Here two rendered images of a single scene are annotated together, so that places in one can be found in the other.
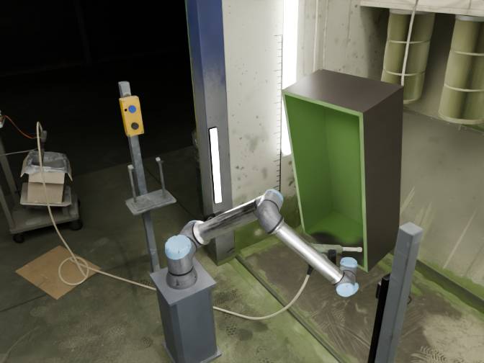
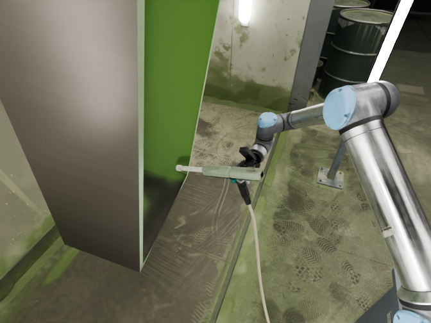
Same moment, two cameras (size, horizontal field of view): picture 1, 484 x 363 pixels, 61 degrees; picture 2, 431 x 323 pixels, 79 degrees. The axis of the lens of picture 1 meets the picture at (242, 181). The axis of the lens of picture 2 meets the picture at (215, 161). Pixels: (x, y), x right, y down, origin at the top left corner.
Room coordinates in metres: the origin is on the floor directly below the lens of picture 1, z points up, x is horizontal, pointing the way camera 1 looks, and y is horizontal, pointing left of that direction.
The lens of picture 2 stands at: (2.64, 0.14, 1.55)
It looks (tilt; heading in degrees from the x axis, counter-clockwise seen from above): 42 degrees down; 232
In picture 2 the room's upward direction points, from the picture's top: straight up
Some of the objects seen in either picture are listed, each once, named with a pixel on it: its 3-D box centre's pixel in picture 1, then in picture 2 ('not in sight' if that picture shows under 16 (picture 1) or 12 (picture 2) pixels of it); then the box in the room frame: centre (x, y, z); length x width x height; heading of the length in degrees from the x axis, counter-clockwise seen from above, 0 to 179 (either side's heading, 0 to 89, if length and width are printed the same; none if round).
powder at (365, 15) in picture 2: not in sight; (369, 16); (-0.37, -1.25, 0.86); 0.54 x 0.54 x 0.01
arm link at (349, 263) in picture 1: (348, 270); (268, 125); (1.76, -0.57, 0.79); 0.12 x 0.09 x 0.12; 161
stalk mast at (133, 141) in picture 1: (142, 189); not in sight; (2.72, 0.76, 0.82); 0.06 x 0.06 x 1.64; 31
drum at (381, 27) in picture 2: not in sight; (354, 59); (-0.37, -1.24, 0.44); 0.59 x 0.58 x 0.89; 46
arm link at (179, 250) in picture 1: (179, 253); not in sight; (1.92, 0.38, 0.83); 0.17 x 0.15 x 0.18; 161
